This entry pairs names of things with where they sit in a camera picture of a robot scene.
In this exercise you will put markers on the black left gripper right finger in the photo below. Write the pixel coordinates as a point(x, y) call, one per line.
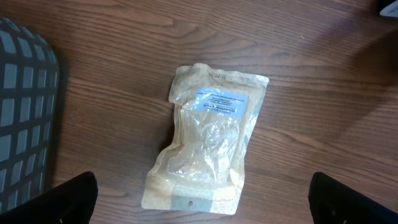
point(333, 202)

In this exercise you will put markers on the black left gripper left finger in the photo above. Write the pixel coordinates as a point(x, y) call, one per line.
point(71, 202)

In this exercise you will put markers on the beige vacuum food pouch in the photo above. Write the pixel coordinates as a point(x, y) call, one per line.
point(202, 170)

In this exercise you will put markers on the white barcode scanner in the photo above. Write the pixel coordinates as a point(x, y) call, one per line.
point(388, 8)

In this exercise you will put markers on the grey plastic shopping basket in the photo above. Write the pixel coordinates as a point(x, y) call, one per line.
point(29, 85)

